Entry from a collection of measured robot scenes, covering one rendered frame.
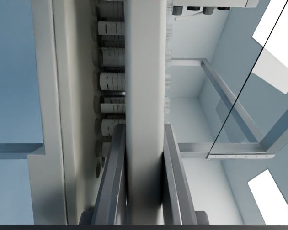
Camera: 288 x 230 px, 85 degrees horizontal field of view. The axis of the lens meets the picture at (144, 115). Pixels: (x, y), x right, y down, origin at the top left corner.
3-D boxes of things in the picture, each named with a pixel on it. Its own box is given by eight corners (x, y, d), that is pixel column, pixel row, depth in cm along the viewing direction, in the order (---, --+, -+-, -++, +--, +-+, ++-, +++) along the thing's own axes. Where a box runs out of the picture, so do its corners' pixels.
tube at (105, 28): (69, 25, 12) (169, 28, 12) (71, 43, 12) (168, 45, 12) (61, 16, 10) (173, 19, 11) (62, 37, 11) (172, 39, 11)
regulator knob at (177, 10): (171, 15, 45) (187, 15, 45) (172, 5, 44) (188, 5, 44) (169, 13, 48) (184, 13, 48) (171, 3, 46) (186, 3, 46)
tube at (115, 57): (71, 49, 12) (168, 51, 12) (72, 67, 12) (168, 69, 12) (63, 44, 11) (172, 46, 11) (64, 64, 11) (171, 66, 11)
